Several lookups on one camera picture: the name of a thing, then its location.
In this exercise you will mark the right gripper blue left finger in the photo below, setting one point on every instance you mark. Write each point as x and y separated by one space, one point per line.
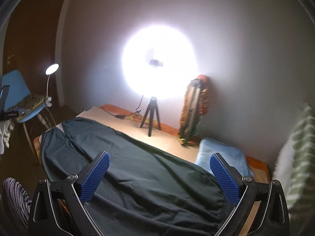
91 175

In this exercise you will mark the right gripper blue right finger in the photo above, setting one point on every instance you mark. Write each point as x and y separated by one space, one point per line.
221 171

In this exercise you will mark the dark green pants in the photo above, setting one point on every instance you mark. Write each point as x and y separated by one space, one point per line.
145 191

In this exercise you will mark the left hand white glove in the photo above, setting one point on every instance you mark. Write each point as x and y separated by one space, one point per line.
6 129

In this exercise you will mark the folded light blue cloth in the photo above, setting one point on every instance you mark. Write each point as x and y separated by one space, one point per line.
232 155

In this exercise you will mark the blue chair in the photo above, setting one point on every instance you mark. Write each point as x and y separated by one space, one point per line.
14 89

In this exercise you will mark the leopard print cushion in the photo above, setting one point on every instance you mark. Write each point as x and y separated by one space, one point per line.
30 102

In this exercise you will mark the orange bed mattress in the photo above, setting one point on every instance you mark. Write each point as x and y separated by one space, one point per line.
172 127

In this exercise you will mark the white clip desk lamp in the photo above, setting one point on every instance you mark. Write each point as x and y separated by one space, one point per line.
51 87

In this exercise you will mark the green white striped curtain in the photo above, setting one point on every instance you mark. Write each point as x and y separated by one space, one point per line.
294 167

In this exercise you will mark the striped purple trouser leg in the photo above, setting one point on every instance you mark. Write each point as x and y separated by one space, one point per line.
17 204

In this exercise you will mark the brown wooden door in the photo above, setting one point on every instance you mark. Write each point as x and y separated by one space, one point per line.
30 41

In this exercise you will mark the black mini tripod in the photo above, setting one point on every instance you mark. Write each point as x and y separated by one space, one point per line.
151 110

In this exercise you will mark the bright round ring light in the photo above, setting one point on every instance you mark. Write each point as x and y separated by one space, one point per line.
159 61

